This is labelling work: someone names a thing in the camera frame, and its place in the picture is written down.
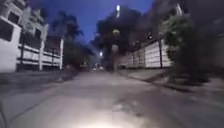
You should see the white panel wall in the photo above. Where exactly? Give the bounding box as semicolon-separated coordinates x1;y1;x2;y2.
117;38;174;70

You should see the white building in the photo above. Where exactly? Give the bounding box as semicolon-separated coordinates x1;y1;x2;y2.
0;0;49;74

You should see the palm tree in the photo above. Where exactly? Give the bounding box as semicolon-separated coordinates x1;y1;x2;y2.
49;10;85;70

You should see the white slatted fence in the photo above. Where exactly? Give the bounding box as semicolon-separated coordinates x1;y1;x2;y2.
16;37;65;72

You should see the large dark tree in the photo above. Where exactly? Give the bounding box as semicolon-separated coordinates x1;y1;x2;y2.
90;5;143;72

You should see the raised pavement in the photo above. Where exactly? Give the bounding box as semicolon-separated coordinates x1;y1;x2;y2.
116;67;224;94
0;67;78;90

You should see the street lamp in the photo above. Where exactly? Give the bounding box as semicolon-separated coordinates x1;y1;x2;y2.
98;51;104;68

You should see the grey asphalt road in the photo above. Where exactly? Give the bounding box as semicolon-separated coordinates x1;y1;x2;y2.
0;70;224;128

